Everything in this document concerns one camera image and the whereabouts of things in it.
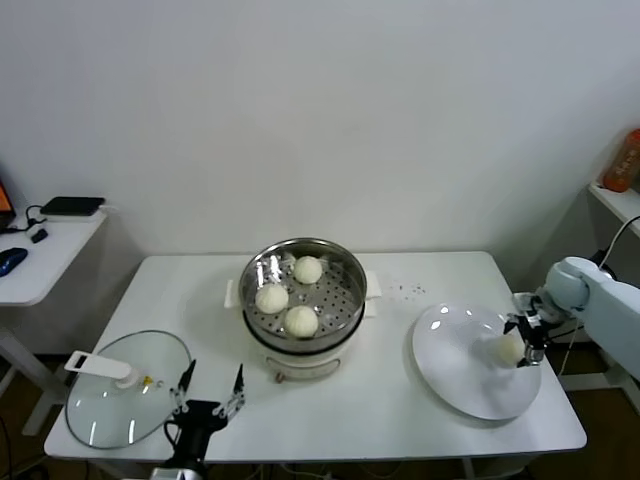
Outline stainless steel steamer basket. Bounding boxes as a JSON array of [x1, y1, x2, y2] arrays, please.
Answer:
[[225, 237, 385, 346]]

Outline white round plate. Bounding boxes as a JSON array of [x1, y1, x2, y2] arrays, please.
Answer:
[[412, 301, 544, 421]]

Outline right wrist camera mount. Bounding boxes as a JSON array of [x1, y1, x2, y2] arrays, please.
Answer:
[[512, 292, 544, 321]]

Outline scattered brown crumbs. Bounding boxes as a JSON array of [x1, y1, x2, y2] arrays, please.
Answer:
[[388, 282, 426, 301]]

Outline thin black desk cable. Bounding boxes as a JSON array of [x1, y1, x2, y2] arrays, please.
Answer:
[[4, 203, 49, 234]]

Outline white steamed baozi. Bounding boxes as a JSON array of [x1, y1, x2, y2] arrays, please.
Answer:
[[487, 333, 526, 369], [283, 305, 320, 339], [254, 284, 290, 315], [292, 255, 325, 285]]

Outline glass lid with white handle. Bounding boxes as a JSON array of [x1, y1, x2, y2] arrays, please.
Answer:
[[64, 328, 194, 450]]

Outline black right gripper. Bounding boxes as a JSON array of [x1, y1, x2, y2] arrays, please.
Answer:
[[502, 312, 549, 369]]

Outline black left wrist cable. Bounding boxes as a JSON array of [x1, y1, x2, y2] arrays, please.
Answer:
[[163, 419, 182, 452]]

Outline black flat box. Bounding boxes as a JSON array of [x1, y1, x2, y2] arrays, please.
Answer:
[[39, 195, 107, 217]]

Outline white side table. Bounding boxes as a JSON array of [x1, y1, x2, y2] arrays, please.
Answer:
[[0, 202, 119, 436]]

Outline blue computer mouse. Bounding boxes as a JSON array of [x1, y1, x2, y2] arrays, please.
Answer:
[[0, 246, 29, 276]]

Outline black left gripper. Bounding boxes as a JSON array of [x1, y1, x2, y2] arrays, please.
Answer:
[[168, 358, 246, 456]]

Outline laptop with orange screen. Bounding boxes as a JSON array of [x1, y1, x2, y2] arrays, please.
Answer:
[[0, 164, 19, 234]]

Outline white cable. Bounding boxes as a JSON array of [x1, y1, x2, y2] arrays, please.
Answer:
[[562, 215, 640, 376]]

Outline orange bottle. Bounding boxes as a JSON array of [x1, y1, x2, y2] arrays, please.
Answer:
[[602, 128, 640, 193]]

